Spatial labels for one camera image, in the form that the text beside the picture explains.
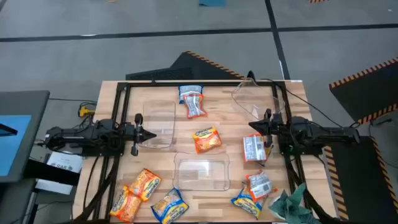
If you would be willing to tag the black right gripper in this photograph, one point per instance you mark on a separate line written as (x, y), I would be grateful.
(275, 126)

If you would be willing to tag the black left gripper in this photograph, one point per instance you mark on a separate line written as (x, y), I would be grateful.
(138, 134)

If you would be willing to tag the orange Maruchan noodle packet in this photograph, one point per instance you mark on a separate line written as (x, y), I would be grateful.
(206, 140)
(255, 147)
(126, 204)
(145, 184)
(260, 185)
(195, 107)

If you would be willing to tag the blue Maruchan noodle packet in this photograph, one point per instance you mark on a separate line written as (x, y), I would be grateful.
(169, 207)
(245, 205)
(189, 89)

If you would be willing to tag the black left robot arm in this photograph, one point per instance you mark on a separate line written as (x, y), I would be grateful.
(93, 133)

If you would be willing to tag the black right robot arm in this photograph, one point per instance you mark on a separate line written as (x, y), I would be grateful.
(317, 132)

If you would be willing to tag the clear plastic bin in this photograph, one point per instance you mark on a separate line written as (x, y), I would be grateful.
(202, 171)
(248, 99)
(158, 124)

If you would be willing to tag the black platform with striped edge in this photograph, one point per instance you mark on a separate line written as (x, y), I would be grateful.
(186, 68)
(367, 93)
(357, 180)

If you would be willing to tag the crumpled green cloth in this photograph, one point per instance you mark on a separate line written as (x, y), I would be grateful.
(290, 207)

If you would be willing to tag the white printed paper sheet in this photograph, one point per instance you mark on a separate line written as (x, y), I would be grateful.
(65, 161)

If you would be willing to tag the monitor with blue screen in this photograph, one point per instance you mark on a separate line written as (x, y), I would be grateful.
(15, 143)

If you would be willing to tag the black metal rig frame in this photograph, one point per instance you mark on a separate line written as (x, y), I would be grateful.
(155, 84)

